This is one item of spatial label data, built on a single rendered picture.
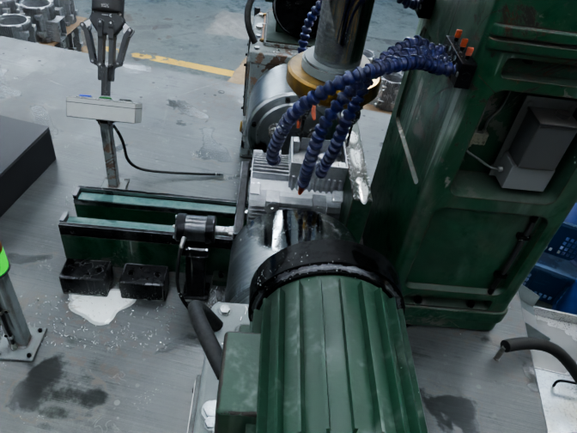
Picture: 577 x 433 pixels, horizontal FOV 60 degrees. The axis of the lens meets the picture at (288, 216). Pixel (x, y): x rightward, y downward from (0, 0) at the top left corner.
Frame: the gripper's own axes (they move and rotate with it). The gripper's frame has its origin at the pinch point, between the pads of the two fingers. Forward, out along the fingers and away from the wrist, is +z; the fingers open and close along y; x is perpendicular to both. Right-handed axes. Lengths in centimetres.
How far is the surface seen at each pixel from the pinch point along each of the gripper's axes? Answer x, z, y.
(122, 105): -3.5, 5.3, 5.1
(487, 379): -36, 55, 95
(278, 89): -5.2, -2.6, 43.3
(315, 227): -49, 21, 51
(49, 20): 187, -32, -89
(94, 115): -3.5, 8.5, -1.5
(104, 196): -10.6, 27.2, 3.5
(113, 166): 6.0, 22.3, 0.9
